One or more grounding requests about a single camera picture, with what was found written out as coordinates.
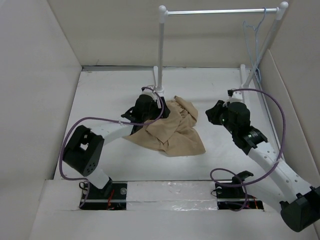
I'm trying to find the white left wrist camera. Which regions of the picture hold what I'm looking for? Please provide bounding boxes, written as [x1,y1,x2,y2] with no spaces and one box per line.
[141,85,164,109]

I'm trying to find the blue wire hanger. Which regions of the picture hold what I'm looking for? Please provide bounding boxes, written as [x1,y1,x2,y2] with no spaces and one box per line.
[242,7,267,83]

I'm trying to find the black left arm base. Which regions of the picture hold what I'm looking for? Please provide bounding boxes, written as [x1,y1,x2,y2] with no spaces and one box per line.
[79,181,128,211]

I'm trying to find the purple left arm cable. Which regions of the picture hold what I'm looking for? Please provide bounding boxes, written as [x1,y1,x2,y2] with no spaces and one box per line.
[59,86,166,181]

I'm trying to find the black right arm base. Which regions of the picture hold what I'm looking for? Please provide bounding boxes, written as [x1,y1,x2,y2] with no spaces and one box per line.
[210,183,264,211]

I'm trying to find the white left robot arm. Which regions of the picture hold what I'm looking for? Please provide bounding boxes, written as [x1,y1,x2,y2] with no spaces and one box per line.
[59,87,170,199]

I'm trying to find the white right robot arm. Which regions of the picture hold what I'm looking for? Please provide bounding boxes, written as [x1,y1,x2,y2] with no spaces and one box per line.
[205,100,320,233]

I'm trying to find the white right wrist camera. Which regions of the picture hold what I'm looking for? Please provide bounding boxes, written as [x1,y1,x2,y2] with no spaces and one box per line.
[227,89,244,103]

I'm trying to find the white clothes rack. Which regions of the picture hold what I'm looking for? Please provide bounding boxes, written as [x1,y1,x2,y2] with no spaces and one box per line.
[152,1,290,118]

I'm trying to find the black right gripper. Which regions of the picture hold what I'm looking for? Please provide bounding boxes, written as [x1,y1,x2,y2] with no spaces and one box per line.
[205,99,237,135]

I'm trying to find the beige t shirt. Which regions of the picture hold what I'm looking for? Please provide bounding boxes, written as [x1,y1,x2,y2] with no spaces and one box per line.
[125,96,206,157]

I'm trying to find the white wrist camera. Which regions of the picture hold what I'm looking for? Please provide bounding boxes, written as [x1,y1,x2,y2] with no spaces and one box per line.
[141,85,164,109]
[227,89,244,103]

